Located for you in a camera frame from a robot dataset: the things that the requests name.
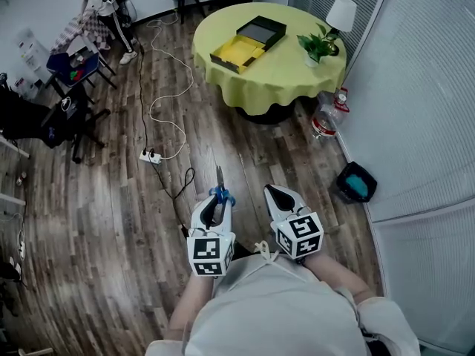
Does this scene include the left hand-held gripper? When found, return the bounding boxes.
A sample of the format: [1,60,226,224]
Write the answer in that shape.
[186,194,237,277]

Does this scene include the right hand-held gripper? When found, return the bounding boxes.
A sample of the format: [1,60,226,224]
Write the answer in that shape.
[263,183,325,260]

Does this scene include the blue-handled scissors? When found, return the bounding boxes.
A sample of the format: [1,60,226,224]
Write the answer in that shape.
[208,165,237,206]

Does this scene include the yellow box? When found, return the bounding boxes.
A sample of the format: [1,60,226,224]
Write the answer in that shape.
[209,15,288,75]

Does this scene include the person's right forearm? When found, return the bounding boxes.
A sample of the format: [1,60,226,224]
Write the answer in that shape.
[301,252,376,306]

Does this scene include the person's left forearm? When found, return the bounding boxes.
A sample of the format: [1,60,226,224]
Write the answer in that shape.
[163,271,217,343]

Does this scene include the black bin with blue content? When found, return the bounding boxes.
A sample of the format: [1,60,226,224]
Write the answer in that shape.
[335,161,379,205]

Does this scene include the white power strip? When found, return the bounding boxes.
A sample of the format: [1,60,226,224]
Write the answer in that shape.
[138,148,163,165]

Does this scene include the clear water jug red label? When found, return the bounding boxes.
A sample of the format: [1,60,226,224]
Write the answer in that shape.
[310,102,344,141]

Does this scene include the person's white shirt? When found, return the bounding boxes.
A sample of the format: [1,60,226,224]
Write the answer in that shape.
[144,240,422,356]

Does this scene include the clear water jug red cap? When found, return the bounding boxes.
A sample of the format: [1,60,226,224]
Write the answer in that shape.
[332,87,351,115]

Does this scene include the round table with yellow cloth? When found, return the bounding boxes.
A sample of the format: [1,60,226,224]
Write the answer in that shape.
[191,1,348,125]

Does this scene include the green potted plant white pot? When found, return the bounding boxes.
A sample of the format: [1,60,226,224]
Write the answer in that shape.
[296,23,337,68]

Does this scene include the black folding chair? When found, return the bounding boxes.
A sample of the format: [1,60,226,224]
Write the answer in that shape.
[39,83,112,165]

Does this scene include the table lamp with white shade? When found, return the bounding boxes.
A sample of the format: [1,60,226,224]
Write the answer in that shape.
[325,0,358,57]

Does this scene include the blue chair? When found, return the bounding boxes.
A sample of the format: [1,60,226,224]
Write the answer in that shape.
[45,49,118,100]

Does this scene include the black bag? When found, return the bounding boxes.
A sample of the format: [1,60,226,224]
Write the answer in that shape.
[0,86,52,141]

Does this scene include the checkered ironing board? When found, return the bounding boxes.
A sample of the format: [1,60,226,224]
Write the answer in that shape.
[49,12,113,56]

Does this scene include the white water dispenser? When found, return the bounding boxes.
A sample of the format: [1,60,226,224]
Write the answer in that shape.
[13,27,52,85]

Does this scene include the black cable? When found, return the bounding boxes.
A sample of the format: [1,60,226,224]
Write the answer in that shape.
[136,42,196,233]

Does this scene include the white cable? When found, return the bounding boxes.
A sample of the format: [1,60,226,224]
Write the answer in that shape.
[145,12,194,161]

